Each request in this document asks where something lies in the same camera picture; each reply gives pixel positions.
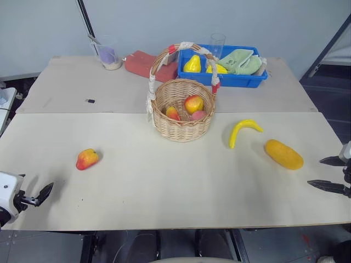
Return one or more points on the yellow banana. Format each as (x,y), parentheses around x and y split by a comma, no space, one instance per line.
(233,135)

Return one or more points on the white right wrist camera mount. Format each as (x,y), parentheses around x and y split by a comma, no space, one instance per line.
(346,152)

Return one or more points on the clear drinking glass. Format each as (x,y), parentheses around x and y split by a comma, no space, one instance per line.
(218,45)

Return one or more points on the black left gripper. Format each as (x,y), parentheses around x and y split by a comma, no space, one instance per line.
(19,201)

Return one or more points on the red-yellow mango on table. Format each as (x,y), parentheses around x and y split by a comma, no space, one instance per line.
(87,159)

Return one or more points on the small red yellow mango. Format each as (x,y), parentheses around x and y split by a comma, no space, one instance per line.
(172,112)

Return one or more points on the purple scoop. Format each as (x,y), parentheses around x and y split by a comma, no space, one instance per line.
(107,54)

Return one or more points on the wooden block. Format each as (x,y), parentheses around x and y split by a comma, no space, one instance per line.
(263,67)

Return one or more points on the black table leg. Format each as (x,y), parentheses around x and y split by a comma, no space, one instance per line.
(241,246)
(90,248)

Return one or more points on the pink peach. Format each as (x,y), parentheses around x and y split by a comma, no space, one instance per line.
(198,115)

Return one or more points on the dark slanted frame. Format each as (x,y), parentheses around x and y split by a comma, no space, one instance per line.
(326,49)

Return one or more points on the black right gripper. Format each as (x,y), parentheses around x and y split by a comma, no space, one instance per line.
(347,180)

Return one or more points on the clear plastic measuring cup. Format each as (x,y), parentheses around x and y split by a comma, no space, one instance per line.
(111,64)

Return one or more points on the red yellow apple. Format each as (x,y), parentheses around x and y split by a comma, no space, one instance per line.
(193,103)

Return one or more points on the large yellow orange mango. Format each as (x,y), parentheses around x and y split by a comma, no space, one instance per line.
(283,154)

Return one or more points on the small black object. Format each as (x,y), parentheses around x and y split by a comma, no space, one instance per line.
(90,101)

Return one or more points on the white equipment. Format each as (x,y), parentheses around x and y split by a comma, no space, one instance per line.
(5,104)

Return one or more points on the blue plastic bin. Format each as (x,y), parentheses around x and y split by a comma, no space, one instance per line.
(235,80)

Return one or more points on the beige small box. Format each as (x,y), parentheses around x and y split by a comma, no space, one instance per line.
(171,58)

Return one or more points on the black slanted pole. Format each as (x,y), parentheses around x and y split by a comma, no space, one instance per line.
(85,19)

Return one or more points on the green folded towel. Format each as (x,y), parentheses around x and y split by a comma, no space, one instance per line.
(246,65)

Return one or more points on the yellow pear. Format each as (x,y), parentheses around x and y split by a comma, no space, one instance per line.
(193,65)

